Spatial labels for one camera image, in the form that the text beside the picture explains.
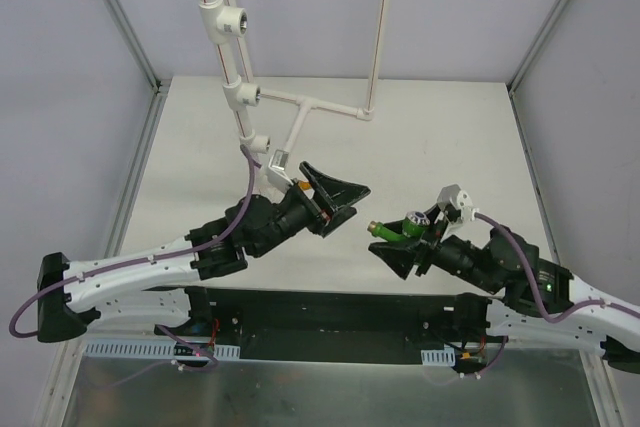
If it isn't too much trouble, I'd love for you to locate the green water faucet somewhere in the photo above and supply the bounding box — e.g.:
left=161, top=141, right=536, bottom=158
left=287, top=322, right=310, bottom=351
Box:
left=367, top=211, right=431, bottom=242

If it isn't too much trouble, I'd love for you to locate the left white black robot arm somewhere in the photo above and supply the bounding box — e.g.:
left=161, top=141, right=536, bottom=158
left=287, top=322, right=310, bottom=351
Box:
left=36, top=162, right=371, bottom=343

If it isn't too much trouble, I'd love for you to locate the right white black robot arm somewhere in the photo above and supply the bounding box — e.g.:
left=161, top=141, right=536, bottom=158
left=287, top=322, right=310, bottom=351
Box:
left=367, top=205, right=639, bottom=374

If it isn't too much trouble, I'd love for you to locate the white pipe assembly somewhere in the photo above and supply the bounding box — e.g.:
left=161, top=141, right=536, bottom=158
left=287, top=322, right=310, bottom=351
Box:
left=187, top=0, right=399, bottom=198

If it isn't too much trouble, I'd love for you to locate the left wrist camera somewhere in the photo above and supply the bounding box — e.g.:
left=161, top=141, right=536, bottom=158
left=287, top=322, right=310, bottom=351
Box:
left=266, top=149, right=293, bottom=194

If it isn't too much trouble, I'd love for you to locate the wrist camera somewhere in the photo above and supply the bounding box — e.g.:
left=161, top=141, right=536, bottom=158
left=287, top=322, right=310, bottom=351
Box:
left=436, top=184, right=479, bottom=226
left=266, top=149, right=293, bottom=194

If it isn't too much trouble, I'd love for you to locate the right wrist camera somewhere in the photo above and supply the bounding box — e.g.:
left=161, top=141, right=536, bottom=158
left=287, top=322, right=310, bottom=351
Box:
left=436, top=184, right=479, bottom=226

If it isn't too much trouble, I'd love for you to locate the right white cable duct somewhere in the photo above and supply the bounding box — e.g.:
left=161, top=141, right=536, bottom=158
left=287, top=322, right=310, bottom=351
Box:
left=421, top=348, right=456, bottom=367

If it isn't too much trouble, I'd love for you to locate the white cable duct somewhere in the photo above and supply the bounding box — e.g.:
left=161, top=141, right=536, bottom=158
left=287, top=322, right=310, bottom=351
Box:
left=421, top=348, right=456, bottom=367
left=84, top=341, right=242, bottom=361

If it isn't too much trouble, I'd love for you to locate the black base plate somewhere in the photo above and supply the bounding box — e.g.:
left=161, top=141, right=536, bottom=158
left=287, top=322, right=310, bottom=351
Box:
left=171, top=287, right=500, bottom=365

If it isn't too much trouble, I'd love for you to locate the left aluminium frame post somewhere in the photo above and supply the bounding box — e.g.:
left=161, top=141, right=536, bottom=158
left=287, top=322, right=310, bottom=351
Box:
left=74, top=0, right=166, bottom=96

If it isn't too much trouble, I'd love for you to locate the aluminium frame post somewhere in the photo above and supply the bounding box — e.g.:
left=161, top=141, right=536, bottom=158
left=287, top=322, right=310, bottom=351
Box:
left=506, top=0, right=572, bottom=98
left=74, top=0, right=166, bottom=96

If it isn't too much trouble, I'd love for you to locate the left white cable duct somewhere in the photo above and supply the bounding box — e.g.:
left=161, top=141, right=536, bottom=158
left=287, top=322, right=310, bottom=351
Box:
left=84, top=341, right=242, bottom=361

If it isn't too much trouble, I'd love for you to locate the right aluminium frame post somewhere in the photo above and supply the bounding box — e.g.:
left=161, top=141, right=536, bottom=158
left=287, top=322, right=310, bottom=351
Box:
left=506, top=0, right=572, bottom=98

